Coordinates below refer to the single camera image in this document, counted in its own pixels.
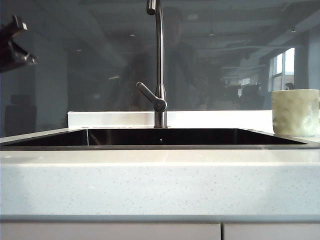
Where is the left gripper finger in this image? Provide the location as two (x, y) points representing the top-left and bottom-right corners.
(0, 14), (28, 42)
(0, 39), (39, 74)

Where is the pale green ceramic mug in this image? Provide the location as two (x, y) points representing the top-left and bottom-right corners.
(271, 88), (320, 137)

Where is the steel faucet lever handle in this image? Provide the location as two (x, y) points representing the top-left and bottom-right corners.
(135, 81), (168, 113)

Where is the white backsplash ledge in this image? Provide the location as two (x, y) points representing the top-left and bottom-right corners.
(66, 109), (274, 127)

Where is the black undermount sink basin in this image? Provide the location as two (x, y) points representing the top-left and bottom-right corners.
(2, 127), (308, 151)

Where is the wide grey cabinet door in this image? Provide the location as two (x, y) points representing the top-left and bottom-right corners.
(0, 221), (222, 240)

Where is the stainless steel gooseneck faucet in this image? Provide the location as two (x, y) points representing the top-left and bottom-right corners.
(146, 0), (169, 129)

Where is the narrow grey cabinet door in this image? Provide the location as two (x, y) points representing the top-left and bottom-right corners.
(222, 221), (320, 240)

